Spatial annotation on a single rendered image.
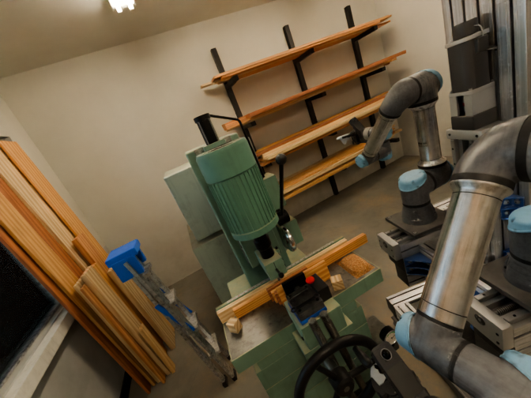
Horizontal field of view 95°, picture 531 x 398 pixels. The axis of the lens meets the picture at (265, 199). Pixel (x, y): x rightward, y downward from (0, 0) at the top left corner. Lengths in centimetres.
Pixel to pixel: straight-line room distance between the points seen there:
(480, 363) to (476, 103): 75
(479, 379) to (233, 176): 65
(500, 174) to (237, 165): 58
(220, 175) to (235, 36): 289
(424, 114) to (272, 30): 272
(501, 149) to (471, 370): 37
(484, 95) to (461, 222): 58
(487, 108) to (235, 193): 85
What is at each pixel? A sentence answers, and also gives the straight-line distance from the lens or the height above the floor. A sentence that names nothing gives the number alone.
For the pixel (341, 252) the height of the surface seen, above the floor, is 92.
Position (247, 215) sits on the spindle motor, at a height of 128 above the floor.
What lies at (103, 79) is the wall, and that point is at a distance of 328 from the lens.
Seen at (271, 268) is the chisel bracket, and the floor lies 105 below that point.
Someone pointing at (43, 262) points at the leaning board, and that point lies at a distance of 205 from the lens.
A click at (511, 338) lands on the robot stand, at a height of 73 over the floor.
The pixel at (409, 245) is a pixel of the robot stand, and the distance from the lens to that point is 137.
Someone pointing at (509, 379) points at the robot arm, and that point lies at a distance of 56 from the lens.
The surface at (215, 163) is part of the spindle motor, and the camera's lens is 73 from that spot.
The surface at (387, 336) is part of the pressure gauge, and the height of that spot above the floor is 68.
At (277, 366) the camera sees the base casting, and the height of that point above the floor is 77.
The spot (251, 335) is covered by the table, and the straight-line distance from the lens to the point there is 95.
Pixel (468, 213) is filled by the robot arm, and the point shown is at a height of 125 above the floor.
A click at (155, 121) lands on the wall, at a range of 316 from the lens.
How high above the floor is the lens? 155
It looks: 19 degrees down
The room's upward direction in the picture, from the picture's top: 22 degrees counter-clockwise
